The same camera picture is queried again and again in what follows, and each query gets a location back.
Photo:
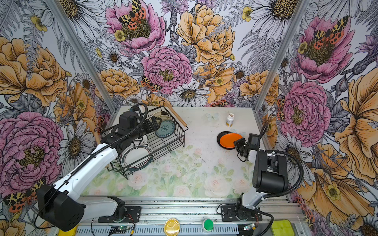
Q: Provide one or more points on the small green circuit board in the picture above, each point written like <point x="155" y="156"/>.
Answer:
<point x="122" y="229"/>

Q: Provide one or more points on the gold round lid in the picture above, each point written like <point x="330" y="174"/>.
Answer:
<point x="172" y="227"/>

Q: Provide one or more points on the white pill bottle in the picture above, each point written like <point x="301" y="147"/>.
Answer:
<point x="230" y="119"/>

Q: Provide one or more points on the green push button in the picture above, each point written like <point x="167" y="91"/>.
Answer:
<point x="207" y="225"/>

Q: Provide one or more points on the orange plate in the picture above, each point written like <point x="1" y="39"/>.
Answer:
<point x="227" y="140"/>

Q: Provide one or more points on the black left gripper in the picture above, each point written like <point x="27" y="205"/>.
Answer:
<point x="150" y="128"/>

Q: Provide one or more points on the large white back plate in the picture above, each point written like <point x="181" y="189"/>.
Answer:
<point x="136" y="156"/>

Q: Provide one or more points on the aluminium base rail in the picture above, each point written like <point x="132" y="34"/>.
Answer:
<point x="147" y="216"/>

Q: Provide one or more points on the aluminium left corner post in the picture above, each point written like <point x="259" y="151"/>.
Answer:
<point x="69" y="31"/>

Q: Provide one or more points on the aluminium right corner post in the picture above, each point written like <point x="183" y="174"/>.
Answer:
<point x="287" y="39"/>

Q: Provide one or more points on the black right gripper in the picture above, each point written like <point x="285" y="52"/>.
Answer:
<point x="237" y="143"/>

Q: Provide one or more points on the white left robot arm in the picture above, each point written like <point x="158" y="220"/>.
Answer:
<point x="59" y="203"/>

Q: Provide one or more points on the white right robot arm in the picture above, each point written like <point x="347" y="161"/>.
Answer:
<point x="269" y="180"/>

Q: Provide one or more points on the blue floral patterned plate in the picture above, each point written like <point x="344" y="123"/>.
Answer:
<point x="167" y="128"/>

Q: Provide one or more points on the aluminium corner post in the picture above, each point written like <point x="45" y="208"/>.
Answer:
<point x="69" y="31"/>
<point x="287" y="39"/>

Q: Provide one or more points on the black wire dish rack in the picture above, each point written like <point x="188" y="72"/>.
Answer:
<point x="160" y="146"/>

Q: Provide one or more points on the cream plate front row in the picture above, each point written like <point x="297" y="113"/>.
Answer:
<point x="163" y="115"/>

